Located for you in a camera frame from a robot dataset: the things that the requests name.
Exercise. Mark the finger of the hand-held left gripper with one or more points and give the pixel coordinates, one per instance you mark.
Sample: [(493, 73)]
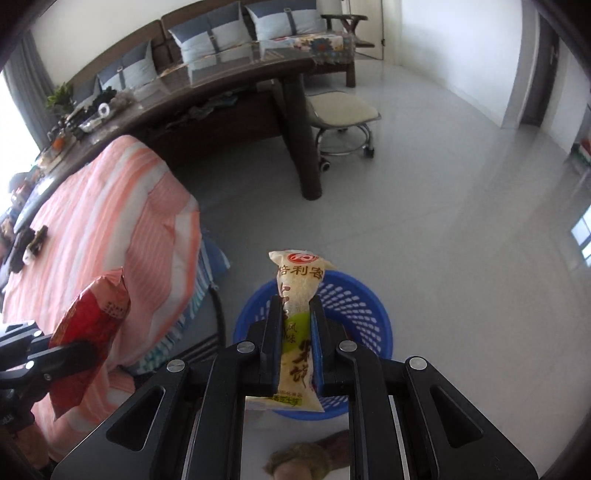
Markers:
[(21, 334), (60, 360)]

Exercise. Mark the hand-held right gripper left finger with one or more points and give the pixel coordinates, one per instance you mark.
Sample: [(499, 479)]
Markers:
[(276, 341)]

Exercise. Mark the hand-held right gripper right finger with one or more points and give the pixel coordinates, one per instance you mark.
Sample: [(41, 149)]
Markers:
[(316, 341)]

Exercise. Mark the red snack bag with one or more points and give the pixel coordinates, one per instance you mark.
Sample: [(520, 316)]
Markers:
[(90, 332)]

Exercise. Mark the blue plastic basket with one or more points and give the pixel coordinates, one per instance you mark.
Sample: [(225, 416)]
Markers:
[(355, 304)]

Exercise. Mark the yellow snack packet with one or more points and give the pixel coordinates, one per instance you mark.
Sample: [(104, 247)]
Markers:
[(295, 286)]

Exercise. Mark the olive fuzzy slipper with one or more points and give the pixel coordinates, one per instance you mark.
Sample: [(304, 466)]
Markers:
[(298, 461)]

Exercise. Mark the orange white striped tablecloth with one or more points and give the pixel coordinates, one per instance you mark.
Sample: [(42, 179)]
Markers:
[(115, 217)]

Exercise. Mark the beige swivel stool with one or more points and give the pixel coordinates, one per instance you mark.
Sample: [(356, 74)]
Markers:
[(341, 110)]

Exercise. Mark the glass tray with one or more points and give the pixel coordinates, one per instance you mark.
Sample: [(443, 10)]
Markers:
[(108, 117)]

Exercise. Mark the white tape roll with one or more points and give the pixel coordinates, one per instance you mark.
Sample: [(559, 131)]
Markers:
[(104, 110)]

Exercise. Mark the green potted plant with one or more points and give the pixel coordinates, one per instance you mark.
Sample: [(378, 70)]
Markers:
[(60, 97)]

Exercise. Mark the grey curtain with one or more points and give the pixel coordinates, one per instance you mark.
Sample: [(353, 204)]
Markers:
[(27, 87)]

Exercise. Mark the dark wooden coffee table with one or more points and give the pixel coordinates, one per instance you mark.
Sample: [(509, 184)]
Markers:
[(231, 92)]

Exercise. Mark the grey blue cushion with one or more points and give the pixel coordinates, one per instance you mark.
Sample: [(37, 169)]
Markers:
[(129, 67), (207, 37), (281, 18)]

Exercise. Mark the floral sofa cover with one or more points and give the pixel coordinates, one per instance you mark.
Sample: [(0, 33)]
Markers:
[(323, 46)]

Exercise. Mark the white door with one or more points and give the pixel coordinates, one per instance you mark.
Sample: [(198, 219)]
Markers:
[(367, 27)]

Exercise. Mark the brown wooden sofa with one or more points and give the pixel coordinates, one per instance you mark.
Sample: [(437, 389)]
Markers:
[(166, 27)]

